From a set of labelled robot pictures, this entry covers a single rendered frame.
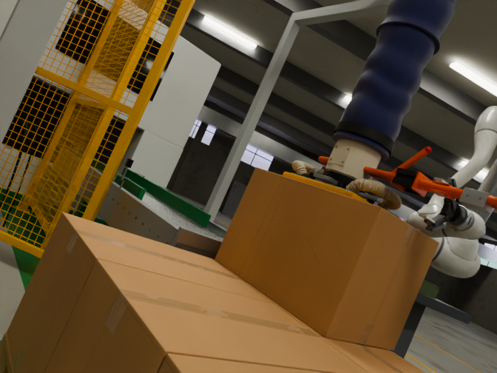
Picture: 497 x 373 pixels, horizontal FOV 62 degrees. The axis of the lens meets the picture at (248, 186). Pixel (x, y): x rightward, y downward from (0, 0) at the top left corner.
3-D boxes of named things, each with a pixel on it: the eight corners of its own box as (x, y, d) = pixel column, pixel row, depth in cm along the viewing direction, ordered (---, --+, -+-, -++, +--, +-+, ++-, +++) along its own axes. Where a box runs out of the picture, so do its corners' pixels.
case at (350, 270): (214, 259, 161) (255, 166, 163) (280, 279, 186) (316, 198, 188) (325, 337, 115) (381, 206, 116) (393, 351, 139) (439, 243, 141)
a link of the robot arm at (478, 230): (475, 233, 151) (439, 233, 161) (490, 243, 161) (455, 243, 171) (477, 206, 154) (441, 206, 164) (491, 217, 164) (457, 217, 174)
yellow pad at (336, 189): (282, 175, 156) (287, 163, 156) (298, 184, 162) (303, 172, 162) (350, 197, 129) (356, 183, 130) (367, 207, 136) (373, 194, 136)
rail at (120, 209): (51, 166, 343) (61, 146, 344) (58, 169, 347) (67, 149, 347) (156, 274, 159) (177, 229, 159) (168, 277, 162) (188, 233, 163)
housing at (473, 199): (457, 200, 116) (464, 186, 116) (467, 208, 120) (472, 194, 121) (483, 207, 111) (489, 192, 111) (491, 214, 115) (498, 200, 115)
